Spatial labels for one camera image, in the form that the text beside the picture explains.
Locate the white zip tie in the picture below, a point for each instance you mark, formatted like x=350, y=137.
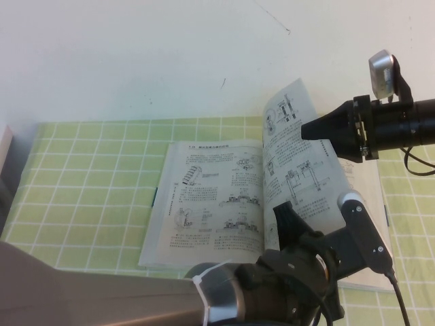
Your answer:
x=204, y=288

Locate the silver and black left arm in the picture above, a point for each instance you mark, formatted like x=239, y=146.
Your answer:
x=102, y=292

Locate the green checked tablecloth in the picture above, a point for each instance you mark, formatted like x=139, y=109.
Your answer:
x=85, y=176

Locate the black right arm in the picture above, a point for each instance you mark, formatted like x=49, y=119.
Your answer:
x=408, y=125

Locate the black right camera bracket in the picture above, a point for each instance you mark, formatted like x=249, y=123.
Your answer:
x=404, y=88

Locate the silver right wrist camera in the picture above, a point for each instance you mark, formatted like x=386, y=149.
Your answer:
x=382, y=74

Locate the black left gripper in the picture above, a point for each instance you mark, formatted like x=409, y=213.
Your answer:
x=306, y=261

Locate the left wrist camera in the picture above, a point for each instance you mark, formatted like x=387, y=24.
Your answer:
x=367, y=237

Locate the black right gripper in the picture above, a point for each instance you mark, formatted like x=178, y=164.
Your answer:
x=368, y=129

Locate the book with diagrams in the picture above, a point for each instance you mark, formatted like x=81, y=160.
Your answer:
x=221, y=197

